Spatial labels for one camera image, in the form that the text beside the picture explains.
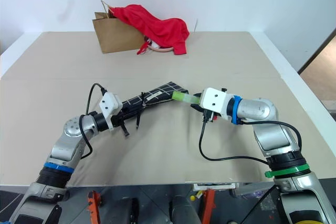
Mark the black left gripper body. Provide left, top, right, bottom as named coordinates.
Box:
left=111, top=108, right=142, bottom=131

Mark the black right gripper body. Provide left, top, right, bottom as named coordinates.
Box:
left=198, top=90, right=219, bottom=124

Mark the black grid pouch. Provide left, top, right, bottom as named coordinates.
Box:
left=121, top=80, right=190, bottom=120

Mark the beige table cover sheet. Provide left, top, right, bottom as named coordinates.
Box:
left=0, top=31, right=284, bottom=81
left=0, top=76, right=329, bottom=187

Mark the dark rounded shape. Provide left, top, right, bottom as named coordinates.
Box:
left=112, top=196, right=140, bottom=224
left=169, top=195, right=202, bottom=224

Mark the orange clamp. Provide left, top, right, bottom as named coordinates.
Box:
left=87, top=189, right=103, bottom=224
left=201, top=188, right=217, bottom=224

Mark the red cloth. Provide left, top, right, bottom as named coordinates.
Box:
left=109, top=4, right=190, bottom=56

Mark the brown paper bag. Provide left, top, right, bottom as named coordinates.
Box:
left=92, top=0, right=148, bottom=54

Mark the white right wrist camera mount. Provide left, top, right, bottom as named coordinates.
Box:
left=201, top=87, right=228, bottom=120

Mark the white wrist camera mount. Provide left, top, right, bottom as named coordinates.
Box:
left=201, top=87, right=228, bottom=120
left=99, top=92, right=123, bottom=131

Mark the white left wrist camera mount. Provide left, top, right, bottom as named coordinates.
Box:
left=99, top=92, right=123, bottom=131

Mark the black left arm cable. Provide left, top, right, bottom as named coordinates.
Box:
left=78, top=83, right=109, bottom=159

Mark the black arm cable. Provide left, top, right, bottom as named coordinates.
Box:
left=198, top=108, right=303, bottom=168
left=78, top=83, right=109, bottom=159

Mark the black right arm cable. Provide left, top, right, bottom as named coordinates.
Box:
left=198, top=108, right=303, bottom=168

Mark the white bracket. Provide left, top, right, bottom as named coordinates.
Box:
left=193, top=181, right=237, bottom=190

